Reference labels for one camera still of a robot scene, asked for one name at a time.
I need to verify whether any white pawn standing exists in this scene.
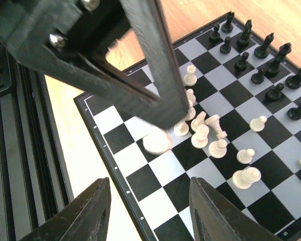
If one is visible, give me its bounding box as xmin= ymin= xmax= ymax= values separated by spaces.
xmin=236 ymin=149 xmax=255 ymax=164

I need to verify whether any white pawn near edge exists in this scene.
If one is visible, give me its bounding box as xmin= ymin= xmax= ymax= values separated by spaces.
xmin=249 ymin=115 xmax=267 ymax=132

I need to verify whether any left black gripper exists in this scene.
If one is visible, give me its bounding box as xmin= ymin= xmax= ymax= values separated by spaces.
xmin=0 ymin=1 xmax=163 ymax=118

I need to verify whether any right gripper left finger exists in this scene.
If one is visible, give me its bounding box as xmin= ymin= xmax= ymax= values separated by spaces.
xmin=22 ymin=177 xmax=111 ymax=241

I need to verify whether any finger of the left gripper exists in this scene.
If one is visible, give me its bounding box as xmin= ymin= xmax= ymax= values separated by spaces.
xmin=120 ymin=1 xmax=189 ymax=130

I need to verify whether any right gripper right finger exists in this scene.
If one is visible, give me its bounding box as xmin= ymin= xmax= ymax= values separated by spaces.
xmin=189 ymin=177 xmax=281 ymax=241

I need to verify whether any black chess piece row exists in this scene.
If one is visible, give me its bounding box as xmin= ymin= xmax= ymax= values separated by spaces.
xmin=198 ymin=12 xmax=301 ymax=123

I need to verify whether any white pawn chess piece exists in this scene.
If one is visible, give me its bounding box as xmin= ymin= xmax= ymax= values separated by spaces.
xmin=142 ymin=131 xmax=172 ymax=155

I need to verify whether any fallen white chess piece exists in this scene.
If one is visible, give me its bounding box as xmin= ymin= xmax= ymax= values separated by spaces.
xmin=205 ymin=114 xmax=227 ymax=140

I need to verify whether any black magnetic chess board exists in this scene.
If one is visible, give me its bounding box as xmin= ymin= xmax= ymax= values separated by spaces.
xmin=73 ymin=12 xmax=301 ymax=241

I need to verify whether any white rook chess piece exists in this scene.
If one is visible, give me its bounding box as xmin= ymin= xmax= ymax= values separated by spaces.
xmin=184 ymin=65 xmax=197 ymax=86

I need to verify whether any white pawn large foreground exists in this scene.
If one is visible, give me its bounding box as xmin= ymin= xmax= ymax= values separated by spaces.
xmin=232 ymin=167 xmax=261 ymax=190

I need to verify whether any black aluminium frame rail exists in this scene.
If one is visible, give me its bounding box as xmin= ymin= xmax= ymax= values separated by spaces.
xmin=0 ymin=10 xmax=75 ymax=241

